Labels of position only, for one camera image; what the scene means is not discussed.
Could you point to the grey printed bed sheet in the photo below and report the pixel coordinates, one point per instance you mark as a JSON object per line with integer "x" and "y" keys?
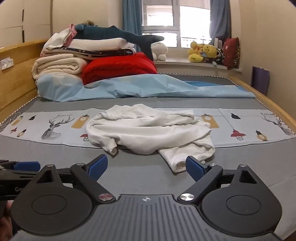
{"x": 143, "y": 176}

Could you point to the cream folded blanket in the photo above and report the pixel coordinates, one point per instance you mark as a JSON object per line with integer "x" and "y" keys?
{"x": 57, "y": 66}

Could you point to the yellow duck plush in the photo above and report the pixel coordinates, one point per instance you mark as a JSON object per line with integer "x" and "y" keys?
{"x": 194, "y": 54}

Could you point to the window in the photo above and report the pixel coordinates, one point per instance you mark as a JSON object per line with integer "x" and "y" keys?
{"x": 173, "y": 22}

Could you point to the person's left hand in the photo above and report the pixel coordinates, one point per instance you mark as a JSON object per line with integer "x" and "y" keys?
{"x": 4, "y": 222}

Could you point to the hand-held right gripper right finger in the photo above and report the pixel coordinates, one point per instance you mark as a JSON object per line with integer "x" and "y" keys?
{"x": 194, "y": 169}

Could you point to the wooden bed frame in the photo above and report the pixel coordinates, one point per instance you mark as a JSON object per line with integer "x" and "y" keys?
{"x": 16, "y": 76}

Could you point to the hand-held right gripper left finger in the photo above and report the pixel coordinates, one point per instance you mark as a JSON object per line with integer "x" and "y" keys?
{"x": 99, "y": 167}

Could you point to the purple rolled mat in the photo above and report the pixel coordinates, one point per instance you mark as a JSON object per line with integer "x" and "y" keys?
{"x": 260, "y": 80}

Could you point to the teal shark plush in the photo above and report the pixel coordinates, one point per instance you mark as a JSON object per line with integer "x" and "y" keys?
{"x": 111, "y": 32}

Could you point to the white garment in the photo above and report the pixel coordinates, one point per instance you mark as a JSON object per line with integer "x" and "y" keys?
{"x": 150, "y": 129}

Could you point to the cream wardrobe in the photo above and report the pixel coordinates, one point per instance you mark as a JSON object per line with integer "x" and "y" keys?
{"x": 25, "y": 19}

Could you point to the white folded bedding stack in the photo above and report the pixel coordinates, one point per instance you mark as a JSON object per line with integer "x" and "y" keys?
{"x": 108, "y": 52}

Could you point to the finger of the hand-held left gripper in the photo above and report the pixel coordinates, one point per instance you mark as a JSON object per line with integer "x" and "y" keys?
{"x": 25, "y": 165}

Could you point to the yellow round plush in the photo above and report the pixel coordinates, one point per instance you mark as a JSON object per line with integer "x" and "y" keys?
{"x": 210, "y": 51}

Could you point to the tan plush toy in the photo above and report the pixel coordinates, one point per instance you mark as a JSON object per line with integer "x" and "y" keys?
{"x": 89, "y": 22}

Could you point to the white plush toy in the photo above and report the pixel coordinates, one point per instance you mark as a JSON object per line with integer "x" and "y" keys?
{"x": 159, "y": 49}

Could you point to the black white striped plush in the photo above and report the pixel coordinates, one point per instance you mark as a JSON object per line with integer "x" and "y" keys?
{"x": 219, "y": 55}

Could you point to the light blue sheet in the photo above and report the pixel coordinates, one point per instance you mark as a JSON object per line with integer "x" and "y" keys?
{"x": 143, "y": 87}

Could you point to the tissue box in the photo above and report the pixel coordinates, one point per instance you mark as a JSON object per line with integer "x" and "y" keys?
{"x": 6, "y": 63}

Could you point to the white pink-trimmed cloth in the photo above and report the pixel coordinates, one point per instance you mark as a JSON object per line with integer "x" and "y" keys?
{"x": 59, "y": 40}

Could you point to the red blanket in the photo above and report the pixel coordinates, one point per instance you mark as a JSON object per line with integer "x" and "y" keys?
{"x": 118, "y": 67}

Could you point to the blue curtain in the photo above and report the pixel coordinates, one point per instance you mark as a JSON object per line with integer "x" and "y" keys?
{"x": 131, "y": 18}
{"x": 219, "y": 19}

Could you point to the red cushion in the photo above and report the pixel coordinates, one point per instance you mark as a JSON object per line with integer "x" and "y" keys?
{"x": 232, "y": 52}

